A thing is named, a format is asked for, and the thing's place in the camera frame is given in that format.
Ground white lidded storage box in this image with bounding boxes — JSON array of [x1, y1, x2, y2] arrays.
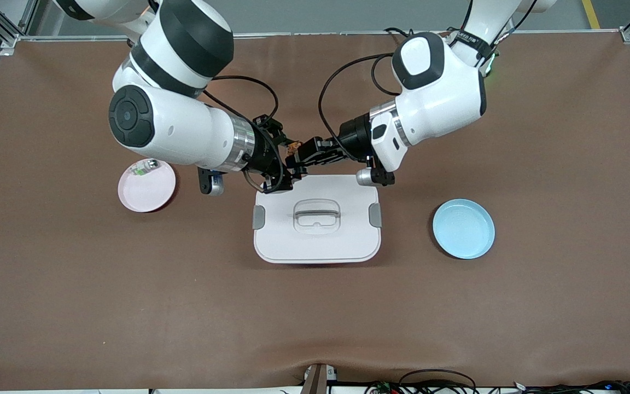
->
[[253, 175, 382, 264]]

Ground coloured wire bundle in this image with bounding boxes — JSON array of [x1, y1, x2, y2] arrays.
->
[[364, 381, 403, 394]]

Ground silver table edge rail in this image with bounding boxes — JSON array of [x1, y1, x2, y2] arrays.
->
[[17, 28, 627, 42]]

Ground pale pink round plate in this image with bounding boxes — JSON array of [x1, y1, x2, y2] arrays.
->
[[118, 158, 177, 213]]

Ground black looped cable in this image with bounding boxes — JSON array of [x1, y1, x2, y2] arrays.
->
[[399, 369, 478, 394]]

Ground light blue round plate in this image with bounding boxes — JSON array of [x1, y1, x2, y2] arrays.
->
[[433, 199, 495, 259]]

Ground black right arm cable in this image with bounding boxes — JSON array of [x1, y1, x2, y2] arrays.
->
[[201, 75, 294, 195]]

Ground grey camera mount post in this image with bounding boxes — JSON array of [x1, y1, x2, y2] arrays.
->
[[300, 363, 339, 394]]

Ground black cable bundle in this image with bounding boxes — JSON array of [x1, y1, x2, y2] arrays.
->
[[512, 380, 630, 394]]

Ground brown table cover sheet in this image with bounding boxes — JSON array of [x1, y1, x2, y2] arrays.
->
[[0, 32, 630, 390]]

